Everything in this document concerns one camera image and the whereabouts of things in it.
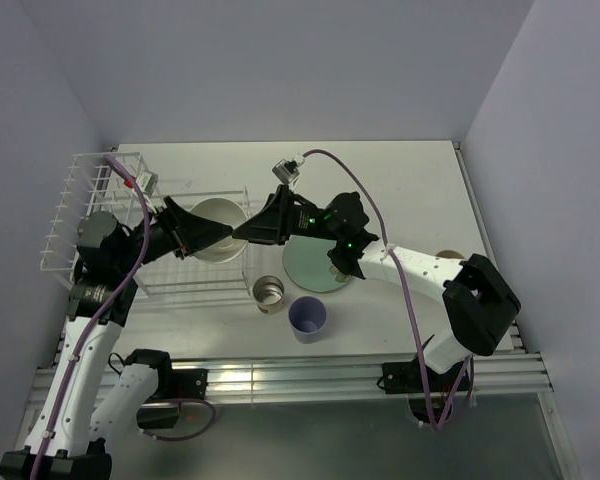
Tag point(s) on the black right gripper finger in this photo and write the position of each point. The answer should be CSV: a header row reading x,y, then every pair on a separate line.
x,y
274,210
259,232

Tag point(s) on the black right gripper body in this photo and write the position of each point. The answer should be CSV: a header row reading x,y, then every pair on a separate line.
x,y
307,221

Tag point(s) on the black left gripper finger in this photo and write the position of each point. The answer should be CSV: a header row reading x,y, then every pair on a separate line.
x,y
208,242
182,220

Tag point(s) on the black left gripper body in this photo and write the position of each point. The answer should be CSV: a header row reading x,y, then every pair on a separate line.
x,y
163,237

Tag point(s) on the beige ceramic bowl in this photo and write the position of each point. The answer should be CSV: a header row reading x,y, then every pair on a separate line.
x,y
227,212

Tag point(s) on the steel cup with brown band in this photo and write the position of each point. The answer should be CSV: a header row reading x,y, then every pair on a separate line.
x,y
268,293

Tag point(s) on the lilac plastic cup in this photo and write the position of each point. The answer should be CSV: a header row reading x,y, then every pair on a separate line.
x,y
308,318

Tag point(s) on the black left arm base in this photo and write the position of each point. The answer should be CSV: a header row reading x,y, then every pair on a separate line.
x,y
157,413

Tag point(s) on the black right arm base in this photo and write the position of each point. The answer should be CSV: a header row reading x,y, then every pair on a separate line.
x,y
405,378

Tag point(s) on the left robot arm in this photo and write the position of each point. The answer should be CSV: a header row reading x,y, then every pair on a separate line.
x,y
73,435

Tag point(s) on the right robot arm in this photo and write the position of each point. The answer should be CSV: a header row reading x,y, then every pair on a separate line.
x,y
479,303

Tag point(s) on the green floral plate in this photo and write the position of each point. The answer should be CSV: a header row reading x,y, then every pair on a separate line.
x,y
306,263

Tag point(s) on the beige paper cup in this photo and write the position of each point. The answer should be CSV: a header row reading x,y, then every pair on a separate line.
x,y
450,254

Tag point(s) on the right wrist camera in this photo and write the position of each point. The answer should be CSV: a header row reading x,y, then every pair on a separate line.
x,y
288,171

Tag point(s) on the white wire dish rack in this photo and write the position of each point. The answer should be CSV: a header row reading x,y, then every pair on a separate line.
x,y
91,186

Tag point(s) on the aluminium mounting rail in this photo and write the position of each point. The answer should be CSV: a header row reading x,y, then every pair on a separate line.
x,y
287,380

